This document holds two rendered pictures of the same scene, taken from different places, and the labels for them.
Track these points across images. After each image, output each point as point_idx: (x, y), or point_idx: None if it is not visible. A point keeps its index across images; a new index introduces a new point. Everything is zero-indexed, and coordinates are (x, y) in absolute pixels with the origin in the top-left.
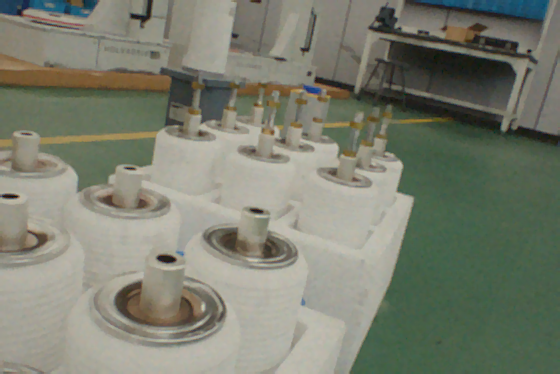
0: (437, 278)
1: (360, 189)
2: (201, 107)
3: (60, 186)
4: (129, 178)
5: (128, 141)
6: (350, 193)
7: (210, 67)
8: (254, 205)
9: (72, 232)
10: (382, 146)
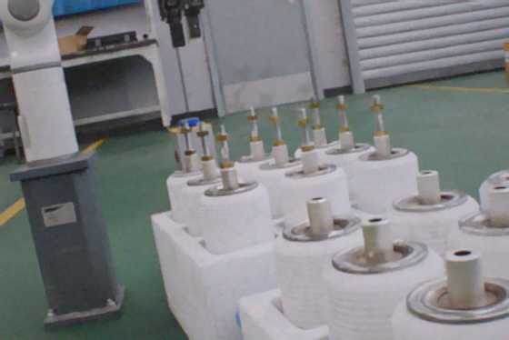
0: None
1: (411, 154)
2: (84, 195)
3: None
4: (437, 177)
5: None
6: (410, 159)
7: (70, 147)
8: (341, 214)
9: (445, 232)
10: (324, 135)
